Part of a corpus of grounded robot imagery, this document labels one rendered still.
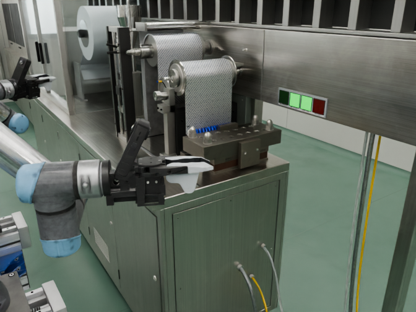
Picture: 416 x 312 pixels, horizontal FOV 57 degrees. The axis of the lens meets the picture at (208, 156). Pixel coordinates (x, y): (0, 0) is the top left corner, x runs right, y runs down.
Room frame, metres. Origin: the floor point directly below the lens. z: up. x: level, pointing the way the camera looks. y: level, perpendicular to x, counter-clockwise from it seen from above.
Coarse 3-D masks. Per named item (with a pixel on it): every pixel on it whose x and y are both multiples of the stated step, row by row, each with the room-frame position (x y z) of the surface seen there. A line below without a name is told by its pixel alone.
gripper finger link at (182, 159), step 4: (184, 156) 0.74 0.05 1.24; (188, 156) 0.74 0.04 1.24; (168, 160) 0.72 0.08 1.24; (172, 160) 0.71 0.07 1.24; (176, 160) 0.71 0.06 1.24; (180, 160) 0.72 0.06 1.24; (184, 160) 0.72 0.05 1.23; (188, 160) 0.72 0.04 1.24; (192, 160) 0.72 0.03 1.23; (196, 160) 0.73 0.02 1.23; (200, 160) 0.73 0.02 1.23; (204, 160) 0.73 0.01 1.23; (208, 160) 0.73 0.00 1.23
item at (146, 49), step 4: (144, 44) 1.78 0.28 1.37; (148, 44) 1.79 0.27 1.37; (140, 48) 1.76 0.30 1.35; (144, 48) 1.75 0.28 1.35; (148, 48) 1.76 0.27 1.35; (152, 48) 1.77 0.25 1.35; (144, 52) 1.75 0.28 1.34; (148, 52) 1.76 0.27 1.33; (152, 52) 1.77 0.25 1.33; (140, 56) 1.76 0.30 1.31; (144, 56) 1.75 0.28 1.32; (148, 56) 1.77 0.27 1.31; (152, 56) 1.78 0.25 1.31
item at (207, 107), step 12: (192, 96) 1.55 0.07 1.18; (204, 96) 1.59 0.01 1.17; (216, 96) 1.62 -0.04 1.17; (228, 96) 1.66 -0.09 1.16; (192, 108) 1.55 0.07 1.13; (204, 108) 1.59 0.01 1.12; (216, 108) 1.62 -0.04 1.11; (228, 108) 1.66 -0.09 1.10; (192, 120) 1.55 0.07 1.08; (204, 120) 1.59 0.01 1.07; (216, 120) 1.62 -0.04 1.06; (228, 120) 1.66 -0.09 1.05
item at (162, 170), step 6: (150, 168) 0.65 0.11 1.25; (156, 168) 0.65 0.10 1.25; (162, 168) 0.65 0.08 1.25; (168, 168) 0.65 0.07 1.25; (174, 168) 0.65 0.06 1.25; (180, 168) 0.66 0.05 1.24; (186, 168) 0.66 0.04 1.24; (156, 174) 0.65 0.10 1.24; (162, 174) 0.65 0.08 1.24; (168, 174) 0.65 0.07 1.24
